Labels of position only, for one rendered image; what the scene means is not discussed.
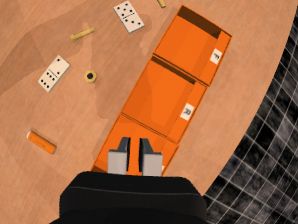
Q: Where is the brass bolt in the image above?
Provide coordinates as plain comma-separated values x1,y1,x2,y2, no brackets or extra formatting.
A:
70,27,95,43
157,0,166,8

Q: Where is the orange three-compartment bin rack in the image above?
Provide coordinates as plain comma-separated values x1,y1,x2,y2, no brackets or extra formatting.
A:
90,4,233,176

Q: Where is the brass hex nut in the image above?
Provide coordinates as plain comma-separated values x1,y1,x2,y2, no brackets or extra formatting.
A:
84,70,98,83

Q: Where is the orange aa battery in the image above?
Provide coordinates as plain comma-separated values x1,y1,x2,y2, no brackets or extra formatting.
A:
27,130,57,155

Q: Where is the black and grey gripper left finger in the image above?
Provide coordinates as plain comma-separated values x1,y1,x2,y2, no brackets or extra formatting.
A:
107,137,131,175

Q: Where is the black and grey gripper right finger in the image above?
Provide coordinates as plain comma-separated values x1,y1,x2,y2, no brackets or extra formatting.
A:
138,138,163,176

